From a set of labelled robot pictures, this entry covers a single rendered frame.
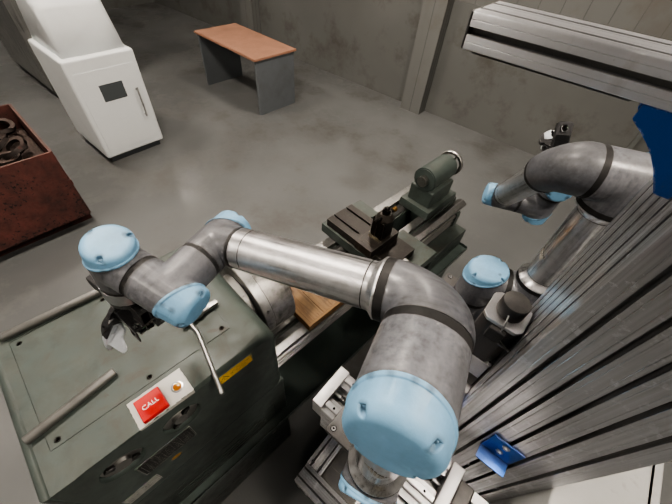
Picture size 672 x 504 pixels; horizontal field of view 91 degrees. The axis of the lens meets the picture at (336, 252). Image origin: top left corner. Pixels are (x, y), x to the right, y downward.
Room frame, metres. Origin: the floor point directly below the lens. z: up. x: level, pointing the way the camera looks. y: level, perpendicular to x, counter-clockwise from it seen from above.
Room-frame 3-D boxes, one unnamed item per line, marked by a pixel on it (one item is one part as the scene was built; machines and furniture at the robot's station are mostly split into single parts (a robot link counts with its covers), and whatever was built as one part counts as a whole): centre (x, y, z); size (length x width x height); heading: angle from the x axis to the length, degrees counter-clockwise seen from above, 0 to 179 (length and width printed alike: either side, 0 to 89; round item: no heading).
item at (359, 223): (1.18, -0.16, 0.95); 0.43 x 0.18 x 0.04; 49
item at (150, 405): (0.22, 0.40, 1.26); 0.06 x 0.06 x 0.02; 49
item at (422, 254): (1.20, -0.21, 0.90); 0.53 x 0.30 x 0.06; 49
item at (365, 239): (1.11, -0.19, 1.00); 0.20 x 0.10 x 0.05; 139
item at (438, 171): (1.61, -0.52, 1.01); 0.30 x 0.20 x 0.29; 139
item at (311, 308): (0.89, 0.11, 0.89); 0.36 x 0.30 x 0.04; 49
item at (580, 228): (0.63, -0.59, 1.54); 0.15 x 0.12 x 0.55; 76
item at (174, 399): (0.24, 0.39, 1.23); 0.13 x 0.08 x 0.06; 139
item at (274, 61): (4.75, 1.46, 0.34); 1.26 x 0.65 x 0.68; 52
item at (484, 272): (0.66, -0.47, 1.33); 0.13 x 0.12 x 0.14; 76
